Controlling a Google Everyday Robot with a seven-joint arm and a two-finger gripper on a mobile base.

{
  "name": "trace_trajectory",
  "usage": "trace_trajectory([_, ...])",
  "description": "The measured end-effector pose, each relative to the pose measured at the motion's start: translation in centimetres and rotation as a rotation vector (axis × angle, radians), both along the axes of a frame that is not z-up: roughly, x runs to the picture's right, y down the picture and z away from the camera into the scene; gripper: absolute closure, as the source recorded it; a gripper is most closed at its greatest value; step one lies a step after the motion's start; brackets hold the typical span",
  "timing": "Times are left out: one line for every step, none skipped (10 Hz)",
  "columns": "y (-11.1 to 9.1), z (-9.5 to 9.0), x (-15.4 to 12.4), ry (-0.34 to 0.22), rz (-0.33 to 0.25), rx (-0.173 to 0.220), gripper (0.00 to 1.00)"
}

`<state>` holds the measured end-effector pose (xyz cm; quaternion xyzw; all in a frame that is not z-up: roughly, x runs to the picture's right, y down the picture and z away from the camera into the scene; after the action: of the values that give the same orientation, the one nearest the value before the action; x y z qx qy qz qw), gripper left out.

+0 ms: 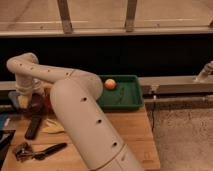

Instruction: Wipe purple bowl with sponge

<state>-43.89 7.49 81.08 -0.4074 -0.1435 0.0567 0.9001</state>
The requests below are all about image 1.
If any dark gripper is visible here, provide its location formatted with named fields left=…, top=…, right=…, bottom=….
left=23, top=94, right=44, bottom=140

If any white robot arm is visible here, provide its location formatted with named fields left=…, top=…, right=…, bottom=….
left=7, top=53, right=145, bottom=171

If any orange ball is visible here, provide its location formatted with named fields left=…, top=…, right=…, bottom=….
left=104, top=79, right=117, bottom=90

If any green plastic tray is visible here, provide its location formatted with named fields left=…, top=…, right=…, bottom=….
left=97, top=75, right=144, bottom=110

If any left metal window strut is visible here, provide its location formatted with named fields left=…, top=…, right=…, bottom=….
left=57, top=0, right=73, bottom=34

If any metal window strut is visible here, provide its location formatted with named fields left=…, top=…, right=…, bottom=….
left=57, top=0, right=73, bottom=34
left=124, top=0, right=137, bottom=32

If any right metal window strut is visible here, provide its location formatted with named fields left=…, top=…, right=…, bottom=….
left=124, top=0, right=137, bottom=32

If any metal rail frame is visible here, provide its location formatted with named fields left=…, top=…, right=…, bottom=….
left=139, top=75, right=213, bottom=103

